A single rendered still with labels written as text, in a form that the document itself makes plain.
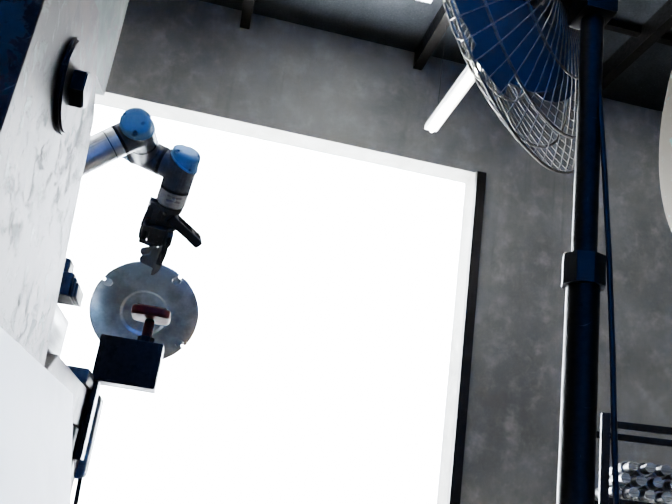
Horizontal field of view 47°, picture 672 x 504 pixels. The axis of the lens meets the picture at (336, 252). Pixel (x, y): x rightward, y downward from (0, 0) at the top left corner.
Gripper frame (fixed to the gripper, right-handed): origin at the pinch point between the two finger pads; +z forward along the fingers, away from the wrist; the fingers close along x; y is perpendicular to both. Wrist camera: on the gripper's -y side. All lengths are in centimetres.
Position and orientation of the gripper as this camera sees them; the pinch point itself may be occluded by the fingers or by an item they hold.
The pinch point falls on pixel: (156, 269)
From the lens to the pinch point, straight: 211.3
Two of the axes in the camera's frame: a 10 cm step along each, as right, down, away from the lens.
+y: -9.1, -2.5, -3.4
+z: -3.8, 8.3, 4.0
